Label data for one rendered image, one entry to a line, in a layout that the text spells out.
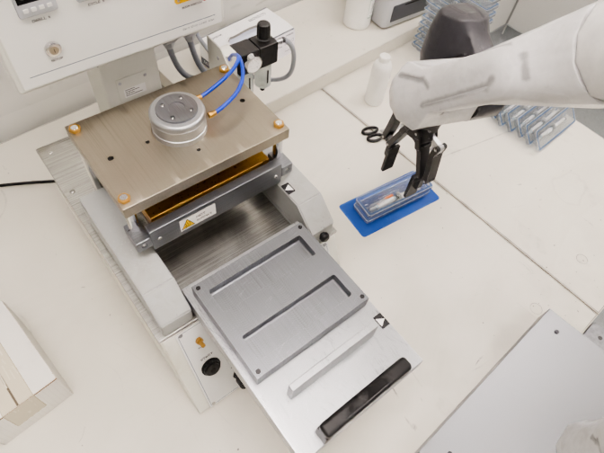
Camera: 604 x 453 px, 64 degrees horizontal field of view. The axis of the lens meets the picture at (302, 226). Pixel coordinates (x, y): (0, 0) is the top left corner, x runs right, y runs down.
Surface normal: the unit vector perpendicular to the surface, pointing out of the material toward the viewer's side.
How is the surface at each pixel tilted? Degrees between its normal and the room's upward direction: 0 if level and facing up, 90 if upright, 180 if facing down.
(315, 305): 0
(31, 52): 90
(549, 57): 79
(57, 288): 0
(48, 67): 90
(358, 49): 0
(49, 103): 90
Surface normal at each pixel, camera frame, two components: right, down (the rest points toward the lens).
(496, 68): -0.89, 0.16
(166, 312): 0.47, 0.02
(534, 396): 0.04, -0.58
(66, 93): 0.66, 0.66
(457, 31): -0.54, 0.55
